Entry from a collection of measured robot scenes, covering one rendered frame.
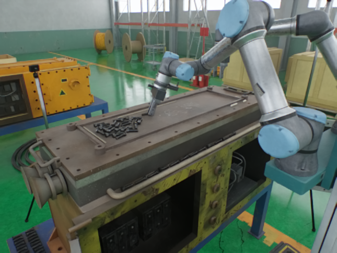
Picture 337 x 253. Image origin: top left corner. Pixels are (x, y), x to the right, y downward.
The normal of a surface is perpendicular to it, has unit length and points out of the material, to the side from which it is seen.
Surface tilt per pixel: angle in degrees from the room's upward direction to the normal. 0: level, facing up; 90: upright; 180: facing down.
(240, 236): 0
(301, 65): 90
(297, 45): 90
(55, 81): 90
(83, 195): 90
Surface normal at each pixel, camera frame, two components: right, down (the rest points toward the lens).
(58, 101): 0.68, 0.30
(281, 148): -0.75, 0.37
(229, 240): 0.00, -0.91
